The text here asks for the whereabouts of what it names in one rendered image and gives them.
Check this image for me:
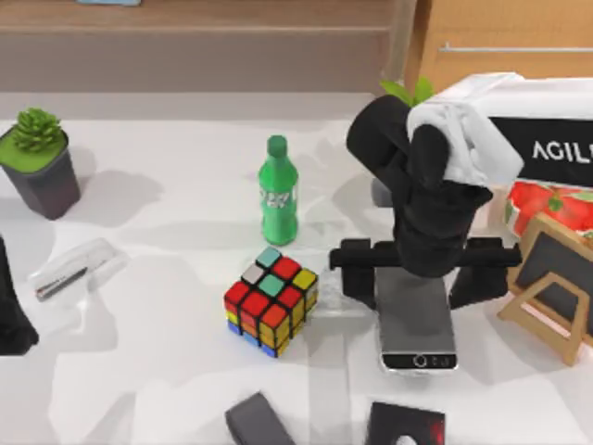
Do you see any multicoloured puzzle cube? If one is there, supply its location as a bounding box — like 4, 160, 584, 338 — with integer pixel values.
222, 246, 321, 360

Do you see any green bottle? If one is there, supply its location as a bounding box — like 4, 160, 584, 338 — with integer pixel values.
257, 134, 300, 248

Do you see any green plant in dark pot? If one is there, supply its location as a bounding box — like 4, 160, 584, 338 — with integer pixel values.
0, 107, 82, 222

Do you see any red and white bag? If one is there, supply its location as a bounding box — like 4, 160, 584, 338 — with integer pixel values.
504, 181, 593, 243

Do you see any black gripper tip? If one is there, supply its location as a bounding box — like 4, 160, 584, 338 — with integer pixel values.
0, 235, 41, 358

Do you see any pale grey rounded box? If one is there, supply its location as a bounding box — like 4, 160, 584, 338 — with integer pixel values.
373, 267, 461, 375

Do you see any wooden open shelf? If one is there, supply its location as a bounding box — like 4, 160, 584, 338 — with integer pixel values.
0, 0, 418, 94

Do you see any framed blackboard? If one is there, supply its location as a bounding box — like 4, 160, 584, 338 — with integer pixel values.
496, 212, 593, 368

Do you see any long metal handle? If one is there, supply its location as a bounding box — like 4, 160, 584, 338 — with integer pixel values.
439, 42, 593, 54

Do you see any white stapler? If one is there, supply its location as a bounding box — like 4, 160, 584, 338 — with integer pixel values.
27, 236, 129, 304

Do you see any wooden cupboard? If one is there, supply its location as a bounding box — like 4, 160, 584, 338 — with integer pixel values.
401, 0, 593, 96

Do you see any black and red box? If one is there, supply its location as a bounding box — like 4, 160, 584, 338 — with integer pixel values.
365, 401, 448, 445

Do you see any dark grey box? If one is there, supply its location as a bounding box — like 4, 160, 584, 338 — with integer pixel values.
224, 391, 298, 445

